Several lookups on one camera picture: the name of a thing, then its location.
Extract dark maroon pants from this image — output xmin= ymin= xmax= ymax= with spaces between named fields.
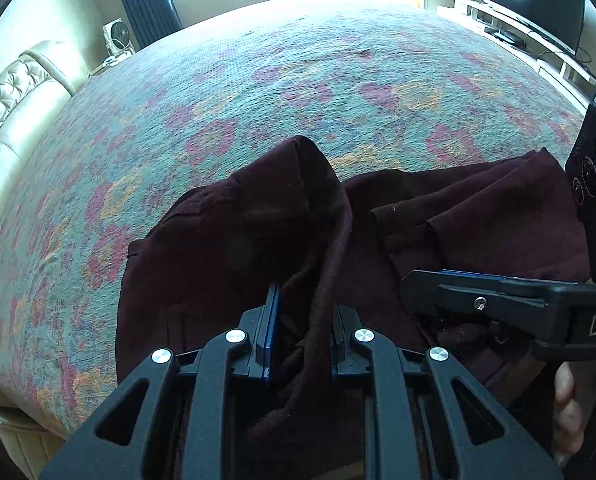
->
xmin=115 ymin=135 xmax=595 ymax=480

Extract black television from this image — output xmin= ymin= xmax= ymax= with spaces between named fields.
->
xmin=484 ymin=0 xmax=587 ymax=57

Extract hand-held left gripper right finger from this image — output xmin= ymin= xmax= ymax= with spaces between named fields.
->
xmin=330 ymin=305 xmax=565 ymax=480

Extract dark blue curtain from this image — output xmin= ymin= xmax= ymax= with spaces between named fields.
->
xmin=109 ymin=0 xmax=184 ymax=55

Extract black cable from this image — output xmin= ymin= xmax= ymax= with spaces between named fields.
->
xmin=524 ymin=31 xmax=595 ymax=67

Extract cream tufted leather headboard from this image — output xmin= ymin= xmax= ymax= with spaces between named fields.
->
xmin=0 ymin=40 xmax=90 ymax=291

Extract person's right hand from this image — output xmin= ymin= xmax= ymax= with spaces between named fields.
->
xmin=551 ymin=361 xmax=596 ymax=466

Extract white fan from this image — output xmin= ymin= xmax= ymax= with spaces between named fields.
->
xmin=101 ymin=20 xmax=137 ymax=62

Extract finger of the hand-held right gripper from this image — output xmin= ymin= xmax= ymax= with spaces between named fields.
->
xmin=400 ymin=270 xmax=555 ymax=339
xmin=440 ymin=268 xmax=596 ymax=288

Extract floral bedspread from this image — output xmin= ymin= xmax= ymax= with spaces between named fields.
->
xmin=0 ymin=0 xmax=593 ymax=436

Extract cream bed frame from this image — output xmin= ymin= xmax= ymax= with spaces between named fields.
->
xmin=0 ymin=376 xmax=73 ymax=480

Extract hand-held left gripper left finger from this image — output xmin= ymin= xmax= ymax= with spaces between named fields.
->
xmin=40 ymin=282 xmax=282 ymax=480

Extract white TV stand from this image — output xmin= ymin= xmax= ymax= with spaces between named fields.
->
xmin=437 ymin=0 xmax=596 ymax=107

